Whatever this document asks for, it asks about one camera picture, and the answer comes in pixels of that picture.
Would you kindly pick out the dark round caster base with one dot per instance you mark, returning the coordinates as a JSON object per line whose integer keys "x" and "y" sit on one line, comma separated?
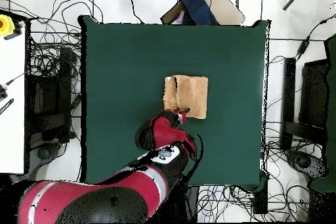
{"x": 44, "y": 153}
{"x": 304, "y": 162}

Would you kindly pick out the dark green table cloth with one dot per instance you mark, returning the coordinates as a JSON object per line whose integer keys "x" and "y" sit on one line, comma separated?
{"x": 126, "y": 76}

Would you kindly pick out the brown cardboard box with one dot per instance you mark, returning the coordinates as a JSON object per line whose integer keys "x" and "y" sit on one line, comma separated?
{"x": 223, "y": 8}

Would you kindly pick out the white desk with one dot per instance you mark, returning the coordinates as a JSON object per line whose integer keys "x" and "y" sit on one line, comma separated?
{"x": 11, "y": 129}

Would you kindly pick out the orange terry towel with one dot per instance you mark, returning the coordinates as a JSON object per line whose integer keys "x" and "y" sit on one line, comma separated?
{"x": 191, "y": 95}

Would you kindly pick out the black stand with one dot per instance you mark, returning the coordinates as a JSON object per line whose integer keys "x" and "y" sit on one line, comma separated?
{"x": 288, "y": 90}
{"x": 65, "y": 90}

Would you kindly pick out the dark blue cloth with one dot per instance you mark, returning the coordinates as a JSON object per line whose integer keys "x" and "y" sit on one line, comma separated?
{"x": 197, "y": 6}

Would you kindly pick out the black ribbed strip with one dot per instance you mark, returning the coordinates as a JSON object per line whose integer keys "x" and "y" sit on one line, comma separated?
{"x": 6, "y": 106}

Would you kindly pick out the yellow emergency stop button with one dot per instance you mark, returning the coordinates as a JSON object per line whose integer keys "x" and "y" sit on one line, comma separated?
{"x": 5, "y": 25}

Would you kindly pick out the green draped cloth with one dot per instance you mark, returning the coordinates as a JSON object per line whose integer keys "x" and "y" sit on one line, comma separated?
{"x": 331, "y": 119}

